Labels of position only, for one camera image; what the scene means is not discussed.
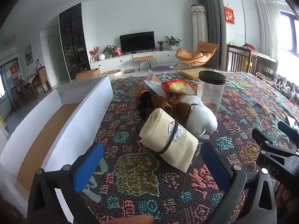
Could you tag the flat yellow box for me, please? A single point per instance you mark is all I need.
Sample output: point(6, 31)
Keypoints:
point(193, 72)

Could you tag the black television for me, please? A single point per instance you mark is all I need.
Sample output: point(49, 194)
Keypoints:
point(137, 42)

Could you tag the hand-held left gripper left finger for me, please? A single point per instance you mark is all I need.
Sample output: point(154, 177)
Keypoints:
point(87, 168)

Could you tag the clear jar with black lid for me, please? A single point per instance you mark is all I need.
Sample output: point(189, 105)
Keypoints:
point(210, 93)

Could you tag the cream towel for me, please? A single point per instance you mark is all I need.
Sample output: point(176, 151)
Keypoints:
point(168, 144)

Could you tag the white sheer curtain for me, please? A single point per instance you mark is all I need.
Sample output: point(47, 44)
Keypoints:
point(268, 28)

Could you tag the purple round rug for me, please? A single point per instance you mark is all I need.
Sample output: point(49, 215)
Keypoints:
point(162, 69)

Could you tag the white television cabinet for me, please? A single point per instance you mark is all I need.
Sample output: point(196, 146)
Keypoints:
point(121, 60)

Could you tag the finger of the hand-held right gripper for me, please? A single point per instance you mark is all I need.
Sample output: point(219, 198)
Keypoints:
point(261, 138)
point(288, 128)

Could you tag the black display cabinet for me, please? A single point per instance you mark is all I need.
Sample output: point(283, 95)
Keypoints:
point(74, 39)

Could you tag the black fuzzy cloth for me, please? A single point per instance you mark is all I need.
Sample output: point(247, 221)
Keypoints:
point(144, 102)

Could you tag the round white vase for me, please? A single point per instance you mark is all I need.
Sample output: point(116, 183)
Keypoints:
point(101, 57)

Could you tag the cardboard box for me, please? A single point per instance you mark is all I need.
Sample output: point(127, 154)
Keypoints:
point(87, 74)

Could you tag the person's left hand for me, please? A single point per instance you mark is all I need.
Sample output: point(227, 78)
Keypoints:
point(133, 220)

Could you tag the wooden dining chair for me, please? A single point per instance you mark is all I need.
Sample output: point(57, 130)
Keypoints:
point(42, 79)

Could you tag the large green potted plant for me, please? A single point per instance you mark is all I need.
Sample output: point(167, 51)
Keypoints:
point(172, 42)

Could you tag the bushy green potted plant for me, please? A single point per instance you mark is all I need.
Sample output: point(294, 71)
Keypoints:
point(108, 51)

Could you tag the white storage box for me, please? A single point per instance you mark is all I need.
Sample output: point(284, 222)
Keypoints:
point(81, 121)

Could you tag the grey curtain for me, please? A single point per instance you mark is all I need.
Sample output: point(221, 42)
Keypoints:
point(212, 16)

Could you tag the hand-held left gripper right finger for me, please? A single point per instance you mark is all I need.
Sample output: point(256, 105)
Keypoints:
point(215, 168)

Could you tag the dark wooden chair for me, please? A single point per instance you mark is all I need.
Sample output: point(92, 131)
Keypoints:
point(236, 58)

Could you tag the orange lounge chair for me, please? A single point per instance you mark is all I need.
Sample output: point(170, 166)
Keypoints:
point(198, 53)

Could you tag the brown knitted cloth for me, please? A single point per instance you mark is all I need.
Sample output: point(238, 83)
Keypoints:
point(177, 106)

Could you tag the framed wall picture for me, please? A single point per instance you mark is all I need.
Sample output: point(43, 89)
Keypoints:
point(28, 54)

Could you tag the small green potted plant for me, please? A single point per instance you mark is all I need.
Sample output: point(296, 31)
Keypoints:
point(160, 44)

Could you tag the patterned woven blanket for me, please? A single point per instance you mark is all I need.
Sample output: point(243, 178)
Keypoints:
point(130, 175)

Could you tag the covered standing air conditioner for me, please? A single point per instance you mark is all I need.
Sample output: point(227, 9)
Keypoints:
point(199, 23)

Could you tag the red cloth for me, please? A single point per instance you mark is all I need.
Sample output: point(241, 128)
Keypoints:
point(249, 46)

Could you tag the round wooden tray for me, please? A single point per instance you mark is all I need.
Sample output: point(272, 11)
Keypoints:
point(114, 73)

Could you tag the red gift bag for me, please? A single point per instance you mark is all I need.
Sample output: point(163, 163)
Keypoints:
point(116, 51)

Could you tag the white wipes packet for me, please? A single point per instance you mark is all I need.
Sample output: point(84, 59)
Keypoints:
point(155, 86)

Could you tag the red flower bouquet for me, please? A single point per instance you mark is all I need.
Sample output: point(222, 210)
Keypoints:
point(94, 51)

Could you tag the red wall calendar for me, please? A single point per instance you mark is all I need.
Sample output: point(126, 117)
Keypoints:
point(229, 15)

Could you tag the wooden bench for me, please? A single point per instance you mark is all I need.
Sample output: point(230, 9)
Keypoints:
point(143, 57)

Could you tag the cluttered side shelf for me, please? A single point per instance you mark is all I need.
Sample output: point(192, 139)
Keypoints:
point(280, 84)

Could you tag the person's right hand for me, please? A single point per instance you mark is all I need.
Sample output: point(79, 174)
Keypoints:
point(287, 197)

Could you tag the glass door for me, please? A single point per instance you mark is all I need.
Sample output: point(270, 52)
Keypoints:
point(9, 84)

